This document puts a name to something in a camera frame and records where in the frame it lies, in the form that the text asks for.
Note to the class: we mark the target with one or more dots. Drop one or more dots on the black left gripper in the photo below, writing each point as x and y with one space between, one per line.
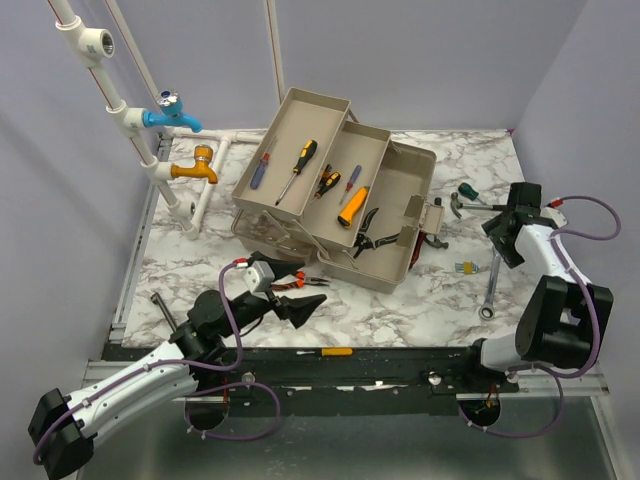
298 310

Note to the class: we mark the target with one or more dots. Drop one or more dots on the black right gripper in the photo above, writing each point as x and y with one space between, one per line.
509 254

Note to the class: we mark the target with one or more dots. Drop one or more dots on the steel claw hammer black grip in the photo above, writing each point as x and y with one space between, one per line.
457 205

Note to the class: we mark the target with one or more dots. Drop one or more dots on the black wire stripper pliers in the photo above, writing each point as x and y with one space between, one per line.
364 242

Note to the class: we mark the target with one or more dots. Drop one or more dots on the beige toolbox with clear lid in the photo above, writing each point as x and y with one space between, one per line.
399 177

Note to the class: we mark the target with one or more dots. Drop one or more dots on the blue clear tester screwdriver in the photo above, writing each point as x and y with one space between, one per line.
262 166

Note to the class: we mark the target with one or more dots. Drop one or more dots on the red tester screwdriver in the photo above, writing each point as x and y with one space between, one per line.
351 181

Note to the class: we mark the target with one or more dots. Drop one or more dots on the black yellow large screwdriver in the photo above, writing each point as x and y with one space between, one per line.
306 154

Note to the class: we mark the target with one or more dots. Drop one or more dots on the black yellow small screwdriver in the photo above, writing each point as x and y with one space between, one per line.
326 185

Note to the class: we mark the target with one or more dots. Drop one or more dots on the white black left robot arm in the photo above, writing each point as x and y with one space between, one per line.
65 427

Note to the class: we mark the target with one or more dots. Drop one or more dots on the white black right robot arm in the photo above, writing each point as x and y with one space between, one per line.
563 324

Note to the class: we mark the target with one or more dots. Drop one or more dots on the orange black needle-nose pliers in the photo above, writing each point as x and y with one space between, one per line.
301 279

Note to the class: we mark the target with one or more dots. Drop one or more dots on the green stubby screwdriver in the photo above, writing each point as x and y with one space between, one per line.
467 191

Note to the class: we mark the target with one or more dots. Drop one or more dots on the red black utility knife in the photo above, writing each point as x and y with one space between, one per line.
417 249

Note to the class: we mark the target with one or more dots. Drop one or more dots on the steel ratchet wrench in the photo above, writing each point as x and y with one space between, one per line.
486 311

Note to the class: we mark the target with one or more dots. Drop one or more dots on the orange water tap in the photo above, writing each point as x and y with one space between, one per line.
203 156

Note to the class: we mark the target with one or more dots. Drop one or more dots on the blue water tap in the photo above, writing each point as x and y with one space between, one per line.
171 113

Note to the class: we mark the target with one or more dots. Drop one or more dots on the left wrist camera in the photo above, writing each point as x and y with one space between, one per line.
258 275

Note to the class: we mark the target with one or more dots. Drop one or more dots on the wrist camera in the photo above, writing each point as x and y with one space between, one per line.
552 211
258 275

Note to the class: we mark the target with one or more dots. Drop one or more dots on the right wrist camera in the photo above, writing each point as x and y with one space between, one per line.
552 211

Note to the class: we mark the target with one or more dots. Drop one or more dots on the orange handled screwdriver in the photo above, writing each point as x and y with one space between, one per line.
327 352

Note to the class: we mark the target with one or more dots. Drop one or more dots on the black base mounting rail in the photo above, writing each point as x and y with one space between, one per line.
370 382

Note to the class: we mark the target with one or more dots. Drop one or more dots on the grey metal t-handle tool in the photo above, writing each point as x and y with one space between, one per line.
157 300

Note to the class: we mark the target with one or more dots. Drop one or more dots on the white pvc pipe frame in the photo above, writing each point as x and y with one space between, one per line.
93 45

